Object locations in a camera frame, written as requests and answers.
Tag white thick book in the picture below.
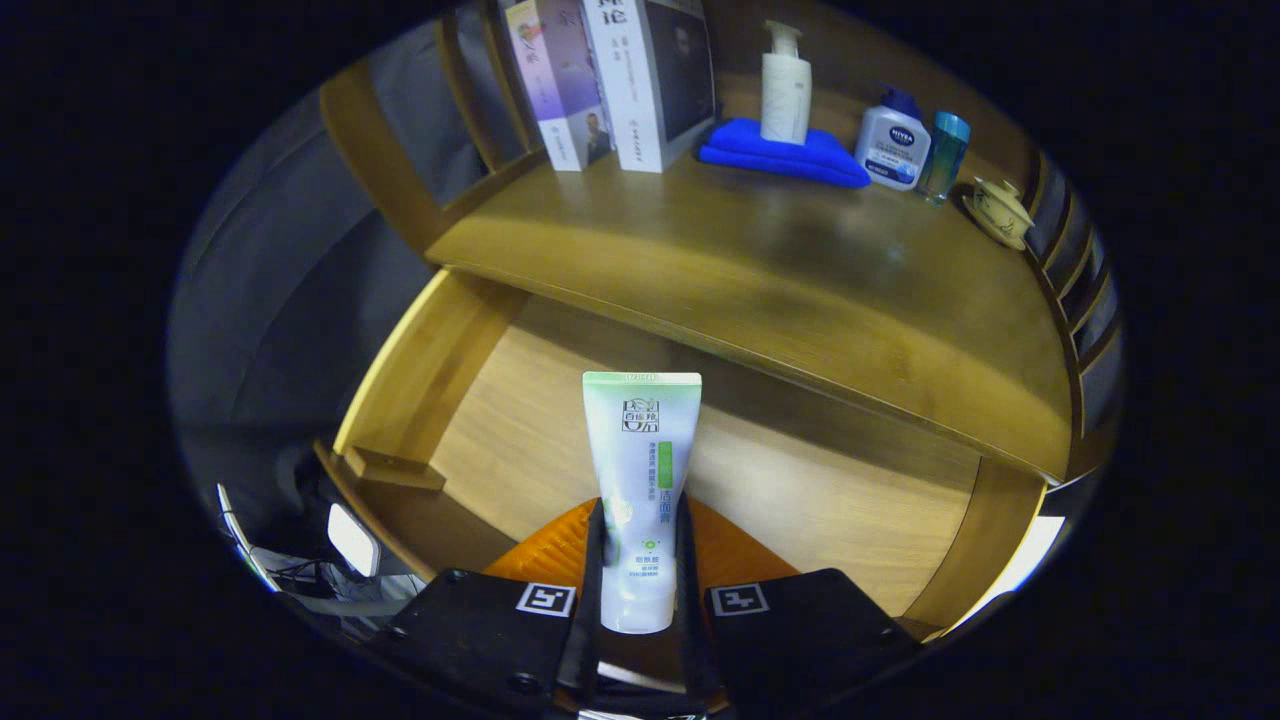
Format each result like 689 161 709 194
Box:
580 0 717 174

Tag beige lidded tea cup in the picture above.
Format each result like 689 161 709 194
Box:
962 176 1036 251

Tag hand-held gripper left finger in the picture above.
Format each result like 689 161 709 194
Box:
365 497 606 716

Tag purple book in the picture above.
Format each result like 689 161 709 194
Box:
503 0 613 172

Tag brown wooden cabinet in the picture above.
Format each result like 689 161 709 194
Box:
318 0 1126 491

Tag small white device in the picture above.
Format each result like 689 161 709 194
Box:
327 503 382 578

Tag brown wooden drawer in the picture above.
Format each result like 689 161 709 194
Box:
312 265 1066 641

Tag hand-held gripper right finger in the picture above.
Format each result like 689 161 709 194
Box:
675 495 926 716

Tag white pump bottle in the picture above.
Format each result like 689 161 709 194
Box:
760 20 813 146

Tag white flat panel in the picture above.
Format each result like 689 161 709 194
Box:
945 515 1067 633

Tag wooden countertop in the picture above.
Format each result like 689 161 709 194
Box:
425 70 1076 483

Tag teal slim bottle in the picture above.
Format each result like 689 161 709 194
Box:
915 111 972 206

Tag white bottle with blue cap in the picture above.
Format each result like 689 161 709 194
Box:
855 85 932 192

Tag black backdrop cloth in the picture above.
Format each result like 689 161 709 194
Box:
168 20 501 461

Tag green white tube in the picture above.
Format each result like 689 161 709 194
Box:
582 371 703 635

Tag blue folded towel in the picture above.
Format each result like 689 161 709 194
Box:
698 118 873 189

